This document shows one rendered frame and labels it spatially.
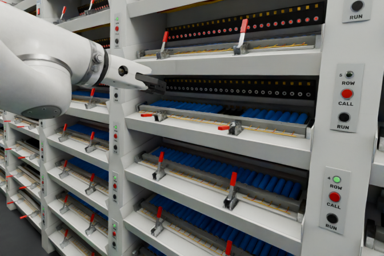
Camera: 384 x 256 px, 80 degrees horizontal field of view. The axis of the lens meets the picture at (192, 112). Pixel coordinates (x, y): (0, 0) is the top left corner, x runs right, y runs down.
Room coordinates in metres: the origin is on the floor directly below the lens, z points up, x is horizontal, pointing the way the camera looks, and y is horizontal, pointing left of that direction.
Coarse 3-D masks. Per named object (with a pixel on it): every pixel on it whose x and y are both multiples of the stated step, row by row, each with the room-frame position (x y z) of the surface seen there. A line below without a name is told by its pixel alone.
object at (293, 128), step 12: (144, 108) 0.82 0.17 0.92; (156, 108) 0.78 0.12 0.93; (168, 108) 0.76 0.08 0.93; (192, 120) 0.67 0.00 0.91; (216, 120) 0.63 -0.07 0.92; (228, 120) 0.61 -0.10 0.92; (252, 120) 0.57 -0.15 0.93; (264, 120) 0.56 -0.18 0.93; (288, 132) 0.52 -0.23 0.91; (300, 132) 0.50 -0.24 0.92
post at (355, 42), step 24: (336, 0) 0.43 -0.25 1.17; (336, 24) 0.43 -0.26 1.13; (360, 24) 0.41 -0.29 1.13; (336, 48) 0.43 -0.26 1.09; (360, 48) 0.41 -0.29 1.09; (336, 72) 0.43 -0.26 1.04; (360, 120) 0.40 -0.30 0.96; (336, 144) 0.42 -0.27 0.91; (360, 144) 0.40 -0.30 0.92; (312, 168) 0.44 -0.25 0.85; (336, 168) 0.42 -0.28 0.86; (360, 168) 0.39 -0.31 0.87; (312, 192) 0.44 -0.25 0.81; (360, 192) 0.39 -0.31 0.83; (312, 216) 0.43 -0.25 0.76; (360, 216) 0.39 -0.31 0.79; (312, 240) 0.43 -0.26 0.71; (336, 240) 0.41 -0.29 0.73; (360, 240) 0.39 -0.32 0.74
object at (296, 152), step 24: (144, 96) 0.88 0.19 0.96; (192, 96) 0.84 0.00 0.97; (216, 96) 0.78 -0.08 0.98; (240, 96) 0.72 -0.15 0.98; (144, 120) 0.75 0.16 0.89; (168, 120) 0.72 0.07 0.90; (312, 120) 0.52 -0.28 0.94; (216, 144) 0.59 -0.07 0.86; (240, 144) 0.54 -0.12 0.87; (264, 144) 0.50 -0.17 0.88; (288, 144) 0.48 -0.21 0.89; (312, 144) 0.44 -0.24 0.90
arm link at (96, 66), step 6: (90, 42) 0.40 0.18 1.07; (96, 48) 0.40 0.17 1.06; (102, 48) 0.41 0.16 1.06; (96, 54) 0.39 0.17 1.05; (102, 54) 0.40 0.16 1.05; (96, 60) 0.39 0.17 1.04; (102, 60) 0.39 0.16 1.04; (90, 66) 0.39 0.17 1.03; (96, 66) 0.39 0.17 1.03; (102, 66) 0.41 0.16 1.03; (90, 72) 0.39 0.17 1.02; (96, 72) 0.39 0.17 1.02; (84, 78) 0.39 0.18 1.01; (90, 78) 0.39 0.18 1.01; (96, 78) 0.40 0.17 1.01; (78, 84) 0.40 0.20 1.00; (84, 84) 0.40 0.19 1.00; (90, 84) 0.40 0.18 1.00
